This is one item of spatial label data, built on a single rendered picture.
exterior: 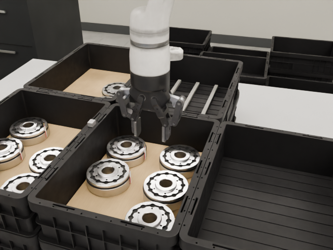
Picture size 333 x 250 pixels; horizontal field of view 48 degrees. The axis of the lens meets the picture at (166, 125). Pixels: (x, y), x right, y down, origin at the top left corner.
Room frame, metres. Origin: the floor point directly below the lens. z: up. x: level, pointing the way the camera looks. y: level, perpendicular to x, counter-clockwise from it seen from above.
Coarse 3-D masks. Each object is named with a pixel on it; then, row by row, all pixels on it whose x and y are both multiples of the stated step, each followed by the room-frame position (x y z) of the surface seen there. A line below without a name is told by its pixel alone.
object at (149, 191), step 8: (152, 176) 0.66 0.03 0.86; (160, 176) 0.66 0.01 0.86; (168, 176) 0.66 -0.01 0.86; (176, 176) 0.67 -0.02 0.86; (144, 184) 0.64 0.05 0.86; (152, 184) 0.64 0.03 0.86; (184, 184) 0.64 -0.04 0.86; (152, 192) 0.61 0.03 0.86; (160, 192) 0.61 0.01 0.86; (168, 192) 0.61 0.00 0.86; (176, 192) 0.61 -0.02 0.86; (184, 192) 0.61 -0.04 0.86; (160, 200) 0.58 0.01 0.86; (168, 200) 0.58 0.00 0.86
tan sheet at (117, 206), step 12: (156, 144) 0.83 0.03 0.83; (156, 156) 0.78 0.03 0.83; (132, 168) 0.73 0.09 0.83; (144, 168) 0.73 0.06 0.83; (156, 168) 0.73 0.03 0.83; (132, 180) 0.69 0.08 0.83; (144, 180) 0.69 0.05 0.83; (84, 192) 0.64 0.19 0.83; (132, 192) 0.64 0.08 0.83; (72, 204) 0.60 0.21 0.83; (84, 204) 0.60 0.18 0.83; (96, 204) 0.60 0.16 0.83; (108, 204) 0.60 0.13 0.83; (120, 204) 0.60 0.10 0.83; (132, 204) 0.60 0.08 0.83; (120, 216) 0.57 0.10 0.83
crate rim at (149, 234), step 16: (96, 128) 0.76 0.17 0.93; (80, 144) 0.69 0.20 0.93; (208, 144) 0.69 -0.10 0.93; (64, 160) 0.63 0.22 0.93; (48, 176) 0.58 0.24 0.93; (32, 192) 0.53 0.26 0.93; (192, 192) 0.53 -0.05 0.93; (32, 208) 0.51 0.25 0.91; (48, 208) 0.50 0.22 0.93; (64, 208) 0.49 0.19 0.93; (96, 224) 0.47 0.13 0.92; (112, 224) 0.46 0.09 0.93; (128, 224) 0.45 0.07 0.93; (176, 224) 0.45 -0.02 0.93; (144, 240) 0.44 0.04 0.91; (160, 240) 0.43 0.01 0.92; (176, 240) 0.43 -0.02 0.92
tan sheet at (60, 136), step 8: (56, 128) 0.91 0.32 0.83; (64, 128) 0.91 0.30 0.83; (72, 128) 0.91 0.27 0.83; (8, 136) 0.87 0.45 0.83; (56, 136) 0.87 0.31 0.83; (64, 136) 0.87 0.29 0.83; (72, 136) 0.87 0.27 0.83; (40, 144) 0.83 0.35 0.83; (48, 144) 0.83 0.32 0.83; (56, 144) 0.83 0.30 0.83; (64, 144) 0.83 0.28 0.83; (32, 152) 0.80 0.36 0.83; (24, 160) 0.76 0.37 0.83; (16, 168) 0.73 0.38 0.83; (24, 168) 0.73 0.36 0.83; (0, 176) 0.70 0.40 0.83; (8, 176) 0.70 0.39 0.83; (0, 184) 0.67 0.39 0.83
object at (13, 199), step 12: (12, 96) 0.93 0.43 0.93; (60, 96) 0.93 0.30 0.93; (72, 96) 0.93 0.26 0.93; (96, 120) 0.80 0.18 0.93; (84, 132) 0.74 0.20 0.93; (72, 144) 0.69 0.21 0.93; (60, 156) 0.65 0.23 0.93; (48, 168) 0.61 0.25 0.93; (36, 180) 0.57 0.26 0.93; (0, 192) 0.53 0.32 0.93; (12, 192) 0.53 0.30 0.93; (24, 192) 0.53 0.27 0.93; (12, 204) 0.52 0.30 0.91; (24, 204) 0.52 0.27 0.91
